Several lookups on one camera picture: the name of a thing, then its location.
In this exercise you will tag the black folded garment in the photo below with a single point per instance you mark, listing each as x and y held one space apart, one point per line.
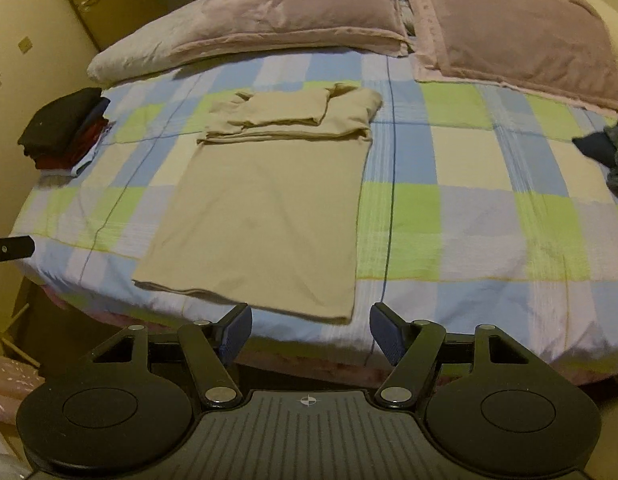
59 120

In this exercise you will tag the navy garment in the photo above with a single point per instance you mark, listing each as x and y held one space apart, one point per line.
594 147

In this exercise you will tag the pink patterned bag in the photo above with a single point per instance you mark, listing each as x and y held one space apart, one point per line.
11 385

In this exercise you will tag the pink mattress cover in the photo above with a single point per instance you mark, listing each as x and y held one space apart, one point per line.
314 360

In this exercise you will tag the checked bed sheet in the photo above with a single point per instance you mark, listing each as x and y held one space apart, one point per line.
464 185

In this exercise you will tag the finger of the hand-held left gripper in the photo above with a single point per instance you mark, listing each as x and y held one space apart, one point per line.
14 248

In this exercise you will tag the small mauve pillow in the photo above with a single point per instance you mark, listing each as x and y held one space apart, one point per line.
299 5

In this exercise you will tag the white pillow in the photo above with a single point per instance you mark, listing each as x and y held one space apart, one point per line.
129 60

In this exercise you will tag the large mauve pillow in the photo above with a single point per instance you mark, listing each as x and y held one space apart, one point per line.
519 30

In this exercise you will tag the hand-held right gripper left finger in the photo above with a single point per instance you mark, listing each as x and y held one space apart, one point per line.
237 332

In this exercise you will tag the white patterned folded garment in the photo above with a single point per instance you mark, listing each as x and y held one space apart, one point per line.
89 157

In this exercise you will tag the red folded garment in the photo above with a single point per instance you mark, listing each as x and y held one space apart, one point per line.
64 157

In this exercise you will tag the beige shirt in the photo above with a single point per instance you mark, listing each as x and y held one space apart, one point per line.
264 200

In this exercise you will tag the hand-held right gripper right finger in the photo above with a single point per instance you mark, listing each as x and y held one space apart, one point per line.
386 332

